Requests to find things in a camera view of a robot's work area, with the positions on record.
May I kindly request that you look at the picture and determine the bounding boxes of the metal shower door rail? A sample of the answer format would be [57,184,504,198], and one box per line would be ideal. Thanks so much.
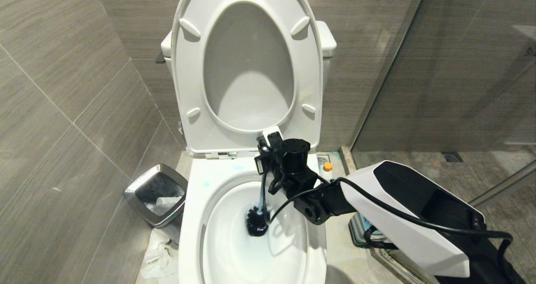
[369,246,442,284]

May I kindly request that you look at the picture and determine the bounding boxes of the crumpled white tissue paper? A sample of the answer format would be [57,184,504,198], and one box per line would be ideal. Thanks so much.
[140,227,181,280]

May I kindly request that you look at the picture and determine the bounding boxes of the glass shower door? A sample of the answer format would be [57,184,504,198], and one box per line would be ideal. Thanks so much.
[348,0,536,209]

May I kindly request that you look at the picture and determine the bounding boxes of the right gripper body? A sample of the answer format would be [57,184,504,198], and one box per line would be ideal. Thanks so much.
[255,145,289,195]

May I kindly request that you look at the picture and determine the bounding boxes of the black toilet brush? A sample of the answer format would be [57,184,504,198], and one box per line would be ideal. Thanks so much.
[246,173,269,238]

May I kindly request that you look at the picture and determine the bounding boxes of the steel trash bin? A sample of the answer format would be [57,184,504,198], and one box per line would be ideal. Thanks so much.
[124,163,189,229]

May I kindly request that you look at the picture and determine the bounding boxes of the white toilet bowl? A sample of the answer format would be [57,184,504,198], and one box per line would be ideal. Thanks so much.
[178,149,328,284]

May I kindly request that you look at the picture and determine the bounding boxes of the white toilet lid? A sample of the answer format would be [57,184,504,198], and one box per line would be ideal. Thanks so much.
[180,0,304,132]

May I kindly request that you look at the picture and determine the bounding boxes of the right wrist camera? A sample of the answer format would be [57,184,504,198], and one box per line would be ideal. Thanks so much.
[257,126,284,151]

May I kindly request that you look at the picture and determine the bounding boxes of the white toilet tank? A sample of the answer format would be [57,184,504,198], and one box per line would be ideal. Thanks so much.
[161,20,338,93]

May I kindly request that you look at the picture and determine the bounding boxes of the white toilet seat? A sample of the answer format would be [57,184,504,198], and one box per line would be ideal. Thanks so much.
[171,0,324,158]

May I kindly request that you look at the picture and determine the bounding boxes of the black cable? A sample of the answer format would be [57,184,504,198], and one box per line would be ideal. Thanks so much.
[260,167,514,276]

